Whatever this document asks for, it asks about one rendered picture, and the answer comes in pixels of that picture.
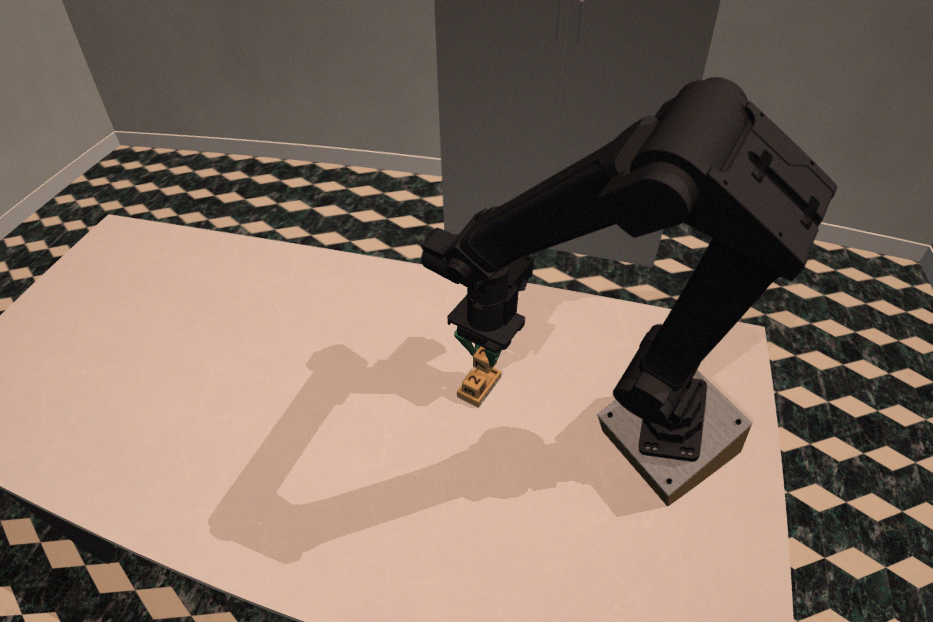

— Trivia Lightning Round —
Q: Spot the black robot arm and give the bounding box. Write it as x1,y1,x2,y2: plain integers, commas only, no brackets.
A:
421,77,837,462

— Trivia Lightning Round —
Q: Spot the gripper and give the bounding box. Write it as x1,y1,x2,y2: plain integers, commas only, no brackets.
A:
447,293,525,367

